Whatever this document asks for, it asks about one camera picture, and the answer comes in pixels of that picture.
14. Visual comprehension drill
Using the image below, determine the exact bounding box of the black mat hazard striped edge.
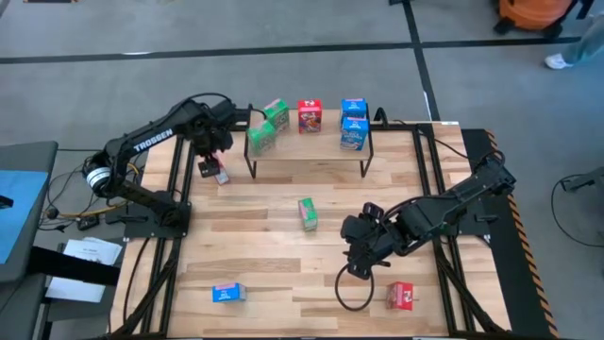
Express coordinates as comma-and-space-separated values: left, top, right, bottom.
460, 127, 561, 339

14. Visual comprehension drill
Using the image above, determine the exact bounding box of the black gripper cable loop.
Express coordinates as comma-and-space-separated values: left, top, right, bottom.
333, 263, 378, 313

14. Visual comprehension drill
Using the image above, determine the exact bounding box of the person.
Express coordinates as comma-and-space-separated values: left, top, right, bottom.
544, 13, 604, 71

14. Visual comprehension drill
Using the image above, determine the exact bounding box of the green Apple Jacks cereal box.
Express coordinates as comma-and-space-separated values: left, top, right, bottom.
297, 196, 320, 232
262, 97, 292, 134
246, 120, 278, 156

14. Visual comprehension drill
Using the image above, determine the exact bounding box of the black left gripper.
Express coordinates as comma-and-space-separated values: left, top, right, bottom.
192, 115, 234, 179

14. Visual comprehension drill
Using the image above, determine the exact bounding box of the yellow cable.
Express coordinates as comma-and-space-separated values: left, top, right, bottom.
56, 201, 128, 221

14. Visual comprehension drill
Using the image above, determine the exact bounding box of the gray desk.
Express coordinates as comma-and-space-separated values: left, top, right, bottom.
0, 140, 59, 284

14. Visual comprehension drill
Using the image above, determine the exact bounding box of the orange shop vacuum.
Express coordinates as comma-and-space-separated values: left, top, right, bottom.
493, 0, 596, 40

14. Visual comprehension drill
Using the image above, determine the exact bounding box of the wooden shelf black metal frame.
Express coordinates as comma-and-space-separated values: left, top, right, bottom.
243, 108, 375, 180

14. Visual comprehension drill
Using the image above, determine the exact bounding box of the blue desk mat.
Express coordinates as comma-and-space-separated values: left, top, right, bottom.
0, 169, 51, 265

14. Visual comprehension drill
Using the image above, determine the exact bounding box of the red Froot Loops cereal box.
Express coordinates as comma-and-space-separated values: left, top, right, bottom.
385, 280, 415, 312
210, 153, 231, 186
296, 98, 324, 135

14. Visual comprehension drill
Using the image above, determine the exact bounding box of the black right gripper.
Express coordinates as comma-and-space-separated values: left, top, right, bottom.
340, 214, 407, 281

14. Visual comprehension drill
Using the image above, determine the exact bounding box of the gray floor stand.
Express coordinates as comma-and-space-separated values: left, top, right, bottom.
560, 164, 604, 194

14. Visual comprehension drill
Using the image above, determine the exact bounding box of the blue Rice Krispies cereal box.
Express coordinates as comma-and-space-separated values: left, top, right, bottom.
340, 116, 371, 152
340, 97, 369, 120
211, 281, 247, 304

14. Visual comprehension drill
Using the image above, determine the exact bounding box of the white paper sheet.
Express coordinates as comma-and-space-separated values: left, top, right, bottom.
62, 237, 123, 266
44, 276, 108, 304

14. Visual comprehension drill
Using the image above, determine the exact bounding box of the black flat bar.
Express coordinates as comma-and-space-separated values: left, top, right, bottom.
27, 245, 122, 287

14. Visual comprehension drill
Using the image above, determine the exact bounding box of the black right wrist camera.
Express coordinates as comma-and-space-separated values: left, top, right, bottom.
361, 201, 384, 221

